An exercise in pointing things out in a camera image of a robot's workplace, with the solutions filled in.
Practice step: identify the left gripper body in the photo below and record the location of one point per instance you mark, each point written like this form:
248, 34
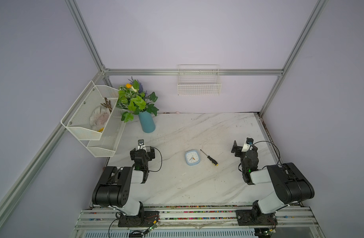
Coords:
149, 154

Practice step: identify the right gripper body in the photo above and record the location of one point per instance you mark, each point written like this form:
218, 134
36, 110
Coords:
238, 153

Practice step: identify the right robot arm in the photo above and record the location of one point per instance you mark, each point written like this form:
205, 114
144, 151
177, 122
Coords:
289, 184

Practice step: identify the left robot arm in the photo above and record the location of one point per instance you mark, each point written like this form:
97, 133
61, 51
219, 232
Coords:
113, 187

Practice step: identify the teal vase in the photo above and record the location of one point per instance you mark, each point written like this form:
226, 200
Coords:
146, 121

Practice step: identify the black yellow screwdriver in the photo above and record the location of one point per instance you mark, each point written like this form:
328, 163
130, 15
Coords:
213, 161

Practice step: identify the artificial green plant bouquet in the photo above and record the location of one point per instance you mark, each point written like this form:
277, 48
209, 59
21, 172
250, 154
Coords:
133, 100

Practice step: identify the white two-tier mesh shelf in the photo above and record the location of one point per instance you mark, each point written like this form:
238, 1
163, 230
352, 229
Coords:
77, 121

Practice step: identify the brown twigs in shelf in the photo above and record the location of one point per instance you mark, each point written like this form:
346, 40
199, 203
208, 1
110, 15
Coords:
107, 104

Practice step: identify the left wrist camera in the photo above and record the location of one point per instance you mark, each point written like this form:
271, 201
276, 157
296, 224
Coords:
141, 144

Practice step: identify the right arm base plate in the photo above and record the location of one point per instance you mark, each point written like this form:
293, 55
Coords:
253, 218

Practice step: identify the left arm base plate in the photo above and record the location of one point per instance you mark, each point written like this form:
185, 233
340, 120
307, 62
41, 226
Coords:
144, 219

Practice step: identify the white wire wall basket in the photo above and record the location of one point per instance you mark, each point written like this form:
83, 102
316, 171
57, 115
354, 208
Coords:
199, 80

